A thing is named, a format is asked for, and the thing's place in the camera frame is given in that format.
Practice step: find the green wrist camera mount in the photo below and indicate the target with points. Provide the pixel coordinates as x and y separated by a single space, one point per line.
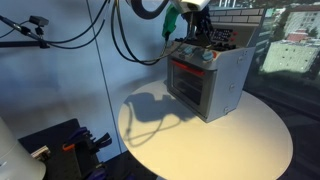
170 20

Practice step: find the grey toy stove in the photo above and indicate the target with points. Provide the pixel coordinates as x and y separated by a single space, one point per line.
226 76

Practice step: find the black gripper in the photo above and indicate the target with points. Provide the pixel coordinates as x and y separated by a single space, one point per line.
201 21

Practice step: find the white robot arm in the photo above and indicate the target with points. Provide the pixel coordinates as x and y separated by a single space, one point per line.
190 4

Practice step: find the black camera on stand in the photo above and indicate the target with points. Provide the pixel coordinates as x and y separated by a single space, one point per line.
38 21

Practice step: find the silver metal block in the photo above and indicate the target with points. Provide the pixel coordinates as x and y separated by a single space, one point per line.
40 153

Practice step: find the black equipment with orange parts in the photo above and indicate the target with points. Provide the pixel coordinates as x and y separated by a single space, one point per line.
53 136

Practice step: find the black boom stand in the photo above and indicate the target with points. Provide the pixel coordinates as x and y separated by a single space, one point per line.
13 44

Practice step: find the blue stove knob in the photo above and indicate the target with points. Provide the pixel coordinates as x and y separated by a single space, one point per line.
189 50

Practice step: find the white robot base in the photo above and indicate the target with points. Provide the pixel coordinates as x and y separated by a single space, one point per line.
16 156

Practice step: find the black orange bar clamp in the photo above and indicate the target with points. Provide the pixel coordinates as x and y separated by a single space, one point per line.
78 156

